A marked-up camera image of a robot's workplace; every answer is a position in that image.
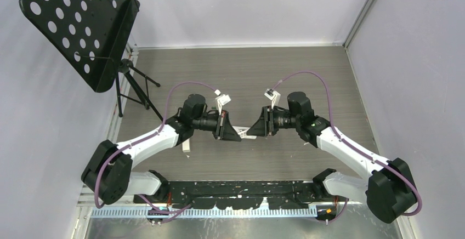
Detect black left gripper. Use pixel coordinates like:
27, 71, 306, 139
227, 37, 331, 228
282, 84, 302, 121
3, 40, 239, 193
192, 110, 241, 141

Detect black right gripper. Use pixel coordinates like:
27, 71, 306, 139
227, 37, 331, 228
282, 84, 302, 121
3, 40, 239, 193
247, 106, 300, 137

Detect white remote control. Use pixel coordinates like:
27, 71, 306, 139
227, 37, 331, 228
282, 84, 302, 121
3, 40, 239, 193
182, 139, 191, 153
233, 126, 257, 140

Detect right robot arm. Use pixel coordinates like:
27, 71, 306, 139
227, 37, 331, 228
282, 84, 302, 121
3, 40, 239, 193
247, 89, 422, 223

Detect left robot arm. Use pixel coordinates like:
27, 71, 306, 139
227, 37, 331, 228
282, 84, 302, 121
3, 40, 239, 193
81, 94, 242, 205

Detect black music stand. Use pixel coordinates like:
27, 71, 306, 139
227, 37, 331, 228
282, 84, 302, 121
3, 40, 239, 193
19, 0, 155, 110

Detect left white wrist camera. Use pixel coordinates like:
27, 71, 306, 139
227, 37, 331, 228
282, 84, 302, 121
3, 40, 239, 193
214, 89, 231, 113

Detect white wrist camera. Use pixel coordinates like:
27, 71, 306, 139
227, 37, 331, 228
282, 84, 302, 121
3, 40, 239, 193
214, 89, 231, 113
264, 88, 281, 109

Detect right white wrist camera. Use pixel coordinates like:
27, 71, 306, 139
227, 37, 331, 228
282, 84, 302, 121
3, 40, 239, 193
264, 88, 281, 109

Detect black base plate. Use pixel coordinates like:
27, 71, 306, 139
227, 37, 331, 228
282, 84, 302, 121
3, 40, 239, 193
133, 180, 345, 210

